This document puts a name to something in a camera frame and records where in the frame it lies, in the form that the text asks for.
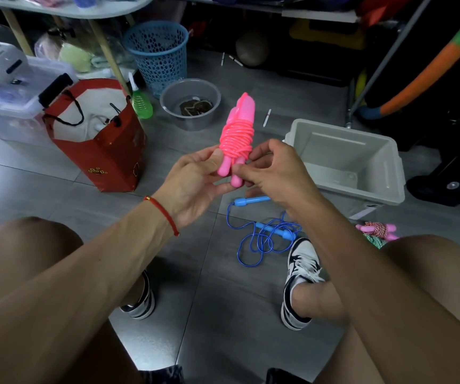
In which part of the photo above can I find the person's right forearm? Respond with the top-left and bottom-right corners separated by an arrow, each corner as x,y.
293,203 -> 460,384

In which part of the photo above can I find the grey plastic basin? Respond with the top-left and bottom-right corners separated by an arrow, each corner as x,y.
160,78 -> 222,132

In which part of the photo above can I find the wound pink-handled rope bundle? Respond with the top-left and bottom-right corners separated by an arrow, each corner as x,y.
355,221 -> 400,242

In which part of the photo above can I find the person's left hand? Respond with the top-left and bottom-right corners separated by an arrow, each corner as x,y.
152,146 -> 239,230

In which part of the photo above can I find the black weight machine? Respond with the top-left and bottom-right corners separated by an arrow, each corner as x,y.
362,0 -> 460,207

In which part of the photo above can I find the brown ball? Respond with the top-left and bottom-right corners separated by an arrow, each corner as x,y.
235,29 -> 271,68

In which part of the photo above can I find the green spray bottle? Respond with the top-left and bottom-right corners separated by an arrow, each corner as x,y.
128,71 -> 154,119

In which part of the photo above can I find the blue mesh wastebasket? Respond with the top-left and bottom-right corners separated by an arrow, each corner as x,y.
122,20 -> 190,100

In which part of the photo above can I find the person's leg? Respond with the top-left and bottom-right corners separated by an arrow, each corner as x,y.
0,217 -> 151,384
292,235 -> 460,384

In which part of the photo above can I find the black rectangular pad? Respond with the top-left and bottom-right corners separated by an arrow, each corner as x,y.
38,73 -> 74,108

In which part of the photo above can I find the person's right leg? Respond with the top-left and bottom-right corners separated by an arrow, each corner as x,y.
292,235 -> 460,384

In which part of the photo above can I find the red string bracelet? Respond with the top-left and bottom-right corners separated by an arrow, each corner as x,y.
143,195 -> 181,237

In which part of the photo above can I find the clear plastic storage bin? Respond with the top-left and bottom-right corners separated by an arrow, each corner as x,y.
0,55 -> 79,147

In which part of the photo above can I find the brown tangled strap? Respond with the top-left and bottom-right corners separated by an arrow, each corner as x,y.
179,98 -> 214,117

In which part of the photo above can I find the person's right hand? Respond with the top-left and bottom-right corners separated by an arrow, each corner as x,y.
232,138 -> 326,222

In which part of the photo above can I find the red paper bag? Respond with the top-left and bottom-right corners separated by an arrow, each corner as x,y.
42,78 -> 147,193

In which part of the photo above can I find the person's shoe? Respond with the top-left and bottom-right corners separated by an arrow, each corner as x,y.
281,237 -> 326,331
119,270 -> 156,321

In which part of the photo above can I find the orange red fabric bag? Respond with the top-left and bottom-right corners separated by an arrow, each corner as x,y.
356,0 -> 414,28

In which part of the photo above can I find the yellow flat board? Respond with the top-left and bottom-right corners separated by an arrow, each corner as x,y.
289,19 -> 366,51

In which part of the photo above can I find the person's right shoe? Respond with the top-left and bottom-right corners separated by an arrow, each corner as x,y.
281,237 -> 326,331

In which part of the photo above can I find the grey plastic storage bin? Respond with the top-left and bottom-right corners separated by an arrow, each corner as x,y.
284,118 -> 406,220

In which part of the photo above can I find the blue skipping rope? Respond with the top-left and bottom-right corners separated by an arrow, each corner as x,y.
225,195 -> 304,268

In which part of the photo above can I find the pink thin cord jump rope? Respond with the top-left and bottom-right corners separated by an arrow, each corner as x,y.
217,92 -> 256,188

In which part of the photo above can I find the white cable bundle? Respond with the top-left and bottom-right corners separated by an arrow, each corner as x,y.
88,115 -> 115,132

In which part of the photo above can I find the person's left forearm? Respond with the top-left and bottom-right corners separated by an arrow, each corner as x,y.
0,199 -> 179,384

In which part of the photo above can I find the person's left shoe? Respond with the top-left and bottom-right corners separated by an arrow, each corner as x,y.
119,270 -> 156,321

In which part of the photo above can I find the multicoloured hula hoop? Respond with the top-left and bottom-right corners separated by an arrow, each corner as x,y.
357,0 -> 460,121

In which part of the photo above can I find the grey plastic stool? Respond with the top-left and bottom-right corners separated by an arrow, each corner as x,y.
108,311 -> 183,371

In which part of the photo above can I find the clear plastic bag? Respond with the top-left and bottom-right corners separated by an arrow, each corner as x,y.
34,29 -> 135,75

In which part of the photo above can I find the person's left leg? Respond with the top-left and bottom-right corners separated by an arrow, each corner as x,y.
0,217 -> 151,384

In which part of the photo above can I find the white oval side table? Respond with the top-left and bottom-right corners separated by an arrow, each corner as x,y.
0,0 -> 155,97

